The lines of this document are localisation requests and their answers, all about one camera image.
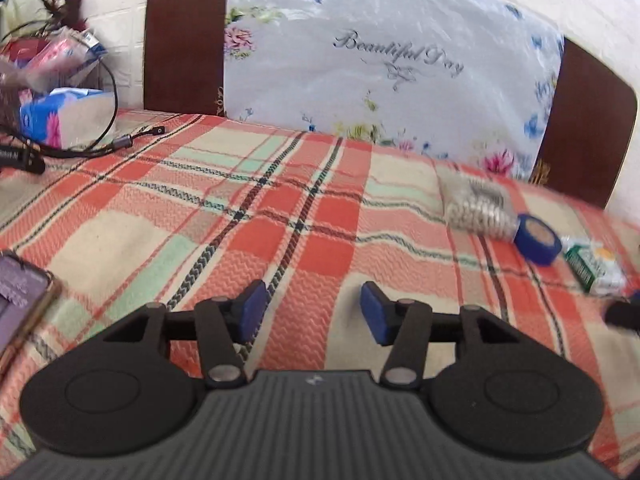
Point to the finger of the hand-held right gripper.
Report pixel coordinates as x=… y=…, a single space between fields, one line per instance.
x=625 y=315

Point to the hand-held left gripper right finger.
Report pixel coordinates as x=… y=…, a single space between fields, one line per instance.
x=375 y=312

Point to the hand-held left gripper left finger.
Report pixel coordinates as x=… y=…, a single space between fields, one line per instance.
x=252 y=307

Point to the green white packet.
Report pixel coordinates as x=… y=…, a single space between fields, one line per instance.
x=592 y=265

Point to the red plaid blanket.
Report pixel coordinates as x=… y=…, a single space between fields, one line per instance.
x=310 y=220

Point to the blue tape roll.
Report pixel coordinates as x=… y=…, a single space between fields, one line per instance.
x=537 y=242

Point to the clear bag of silver beads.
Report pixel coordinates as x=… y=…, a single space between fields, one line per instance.
x=475 y=205

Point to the white floral pillow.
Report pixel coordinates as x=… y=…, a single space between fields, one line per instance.
x=380 y=90

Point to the blue white tissue pack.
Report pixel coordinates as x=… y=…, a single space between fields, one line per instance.
x=65 y=115

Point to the brown wooden headboard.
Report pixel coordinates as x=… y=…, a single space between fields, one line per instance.
x=182 y=40

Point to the black handheld device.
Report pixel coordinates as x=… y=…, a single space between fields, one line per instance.
x=20 y=157

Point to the blue white small packet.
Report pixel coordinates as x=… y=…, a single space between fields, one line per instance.
x=92 y=45

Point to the pink packet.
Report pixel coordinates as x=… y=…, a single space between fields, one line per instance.
x=52 y=57

